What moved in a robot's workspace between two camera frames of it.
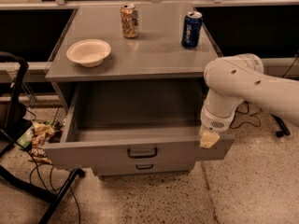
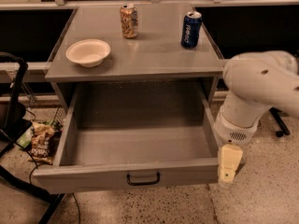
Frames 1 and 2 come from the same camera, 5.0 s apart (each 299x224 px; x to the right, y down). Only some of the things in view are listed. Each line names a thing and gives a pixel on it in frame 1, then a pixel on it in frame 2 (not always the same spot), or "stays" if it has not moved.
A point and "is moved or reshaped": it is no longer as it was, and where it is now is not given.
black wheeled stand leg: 284,129 stays
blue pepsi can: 192,29 stays
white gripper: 215,121 to 233,133
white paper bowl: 89,52 stays
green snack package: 25,138 stays
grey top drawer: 133,124 is moved or reshaped
